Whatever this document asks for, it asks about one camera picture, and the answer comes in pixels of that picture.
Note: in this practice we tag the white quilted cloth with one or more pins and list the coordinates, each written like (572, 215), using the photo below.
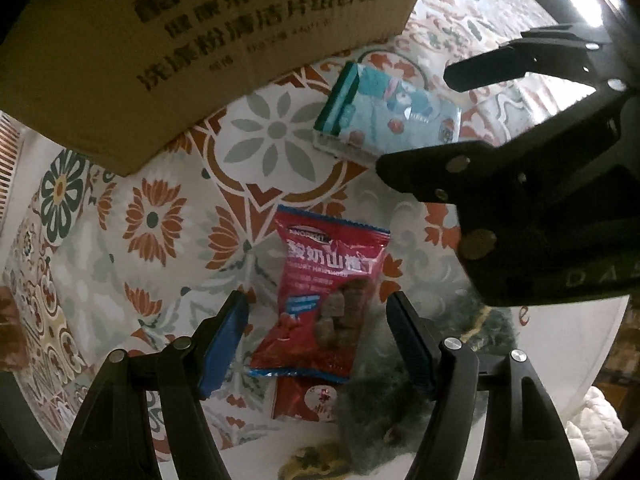
(595, 425)

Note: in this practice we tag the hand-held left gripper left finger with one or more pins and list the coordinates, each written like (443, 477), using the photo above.
(222, 345)

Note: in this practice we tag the red candy packet white heart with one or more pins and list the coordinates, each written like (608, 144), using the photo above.
(300, 400)

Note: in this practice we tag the teal printed tissue pack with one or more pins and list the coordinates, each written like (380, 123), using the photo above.
(380, 110)

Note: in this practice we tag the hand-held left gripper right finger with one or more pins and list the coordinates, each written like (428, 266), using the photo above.
(410, 345)

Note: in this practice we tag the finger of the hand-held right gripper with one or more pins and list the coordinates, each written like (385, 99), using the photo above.
(440, 172)
(500, 60)

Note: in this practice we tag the brown cardboard box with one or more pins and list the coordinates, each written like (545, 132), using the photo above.
(200, 35)

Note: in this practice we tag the red snack packet blue edges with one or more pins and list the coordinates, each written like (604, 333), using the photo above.
(320, 280)

